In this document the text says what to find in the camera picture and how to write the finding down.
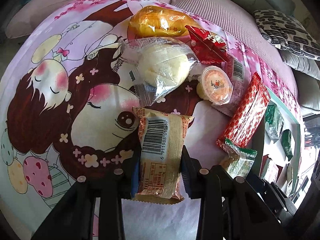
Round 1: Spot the black white patterned pillow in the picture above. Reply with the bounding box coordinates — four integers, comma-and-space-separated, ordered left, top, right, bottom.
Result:
252, 9, 320, 61

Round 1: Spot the printed cartoon blanket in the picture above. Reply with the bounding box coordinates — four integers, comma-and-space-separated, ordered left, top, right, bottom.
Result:
0, 0, 304, 240

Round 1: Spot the white printed snack packet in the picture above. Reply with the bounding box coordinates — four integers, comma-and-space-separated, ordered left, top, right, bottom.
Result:
260, 155, 283, 183

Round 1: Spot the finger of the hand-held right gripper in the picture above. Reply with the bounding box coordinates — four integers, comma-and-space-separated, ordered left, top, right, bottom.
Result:
250, 174, 280, 198

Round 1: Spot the pink snack packet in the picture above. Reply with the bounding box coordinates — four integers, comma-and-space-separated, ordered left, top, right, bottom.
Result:
211, 55, 247, 117

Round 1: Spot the orange beige cake packet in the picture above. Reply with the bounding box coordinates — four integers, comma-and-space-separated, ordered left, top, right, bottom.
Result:
131, 106, 195, 204

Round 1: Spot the grey pillow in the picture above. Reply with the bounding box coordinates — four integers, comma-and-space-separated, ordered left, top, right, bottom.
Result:
279, 49, 320, 80

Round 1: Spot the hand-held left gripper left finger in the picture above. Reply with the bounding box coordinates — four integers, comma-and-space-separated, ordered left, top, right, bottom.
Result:
31, 144, 143, 240

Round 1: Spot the small grey-green snack packet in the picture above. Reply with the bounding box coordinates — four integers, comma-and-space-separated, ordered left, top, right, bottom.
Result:
264, 104, 284, 139

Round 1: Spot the clear white bun packet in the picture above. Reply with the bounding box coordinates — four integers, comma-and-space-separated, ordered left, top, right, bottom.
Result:
119, 37, 200, 107

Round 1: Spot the pink quilted sofa cover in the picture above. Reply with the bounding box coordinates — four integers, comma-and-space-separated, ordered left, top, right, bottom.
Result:
5, 0, 300, 88

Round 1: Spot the red crinkled snack packet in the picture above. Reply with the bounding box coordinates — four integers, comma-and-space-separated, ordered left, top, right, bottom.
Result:
185, 25, 230, 64

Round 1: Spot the dark green biscuit packet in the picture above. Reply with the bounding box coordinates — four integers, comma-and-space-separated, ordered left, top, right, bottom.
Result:
281, 129, 293, 161

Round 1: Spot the green white cracker packet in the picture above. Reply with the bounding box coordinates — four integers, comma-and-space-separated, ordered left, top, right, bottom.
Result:
216, 138, 258, 179

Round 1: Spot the orange bread packet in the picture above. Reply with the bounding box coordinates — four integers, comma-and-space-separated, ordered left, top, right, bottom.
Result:
128, 5, 193, 38

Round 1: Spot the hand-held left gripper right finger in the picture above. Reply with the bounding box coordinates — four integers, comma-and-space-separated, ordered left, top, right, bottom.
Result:
180, 145, 275, 240

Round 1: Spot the orange jelly cup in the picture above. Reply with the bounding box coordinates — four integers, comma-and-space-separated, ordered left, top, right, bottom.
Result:
196, 65, 234, 105

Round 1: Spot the red patterned snack packet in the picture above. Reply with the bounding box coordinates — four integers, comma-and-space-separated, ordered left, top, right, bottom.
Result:
216, 72, 271, 148

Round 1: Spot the teal cardboard box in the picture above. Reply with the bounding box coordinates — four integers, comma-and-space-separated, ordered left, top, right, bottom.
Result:
257, 85, 309, 205

